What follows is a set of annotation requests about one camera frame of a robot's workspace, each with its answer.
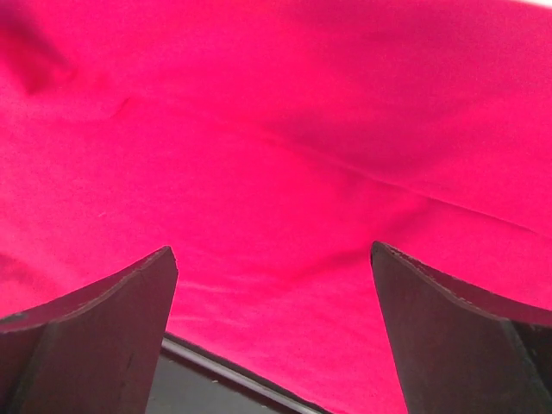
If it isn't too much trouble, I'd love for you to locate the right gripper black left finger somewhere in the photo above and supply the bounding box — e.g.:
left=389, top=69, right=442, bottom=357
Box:
left=1, top=247, right=178, bottom=413

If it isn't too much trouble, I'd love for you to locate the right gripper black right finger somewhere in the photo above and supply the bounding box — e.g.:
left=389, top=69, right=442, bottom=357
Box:
left=371, top=242, right=551, bottom=413

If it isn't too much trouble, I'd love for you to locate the pink t shirt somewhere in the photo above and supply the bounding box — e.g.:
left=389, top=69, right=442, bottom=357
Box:
left=1, top=1, right=551, bottom=413

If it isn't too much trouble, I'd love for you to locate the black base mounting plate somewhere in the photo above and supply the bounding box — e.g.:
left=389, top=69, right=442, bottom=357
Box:
left=146, top=333, right=326, bottom=414

